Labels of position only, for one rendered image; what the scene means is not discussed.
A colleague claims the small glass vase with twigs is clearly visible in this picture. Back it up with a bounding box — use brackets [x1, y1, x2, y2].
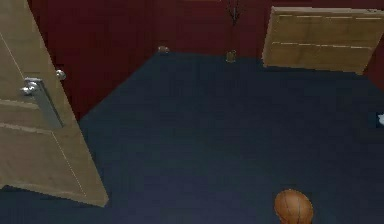
[223, 0, 246, 64]

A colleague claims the silver door handle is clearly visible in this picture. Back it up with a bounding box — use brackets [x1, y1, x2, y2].
[19, 77, 65, 130]

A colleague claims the orange basketball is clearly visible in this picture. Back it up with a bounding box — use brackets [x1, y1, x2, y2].
[273, 188, 315, 224]

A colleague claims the light wooden room door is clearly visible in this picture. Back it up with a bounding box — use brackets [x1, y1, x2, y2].
[0, 0, 110, 208]

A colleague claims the light wooden chest of drawers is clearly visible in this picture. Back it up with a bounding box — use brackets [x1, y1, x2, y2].
[261, 5, 384, 76]

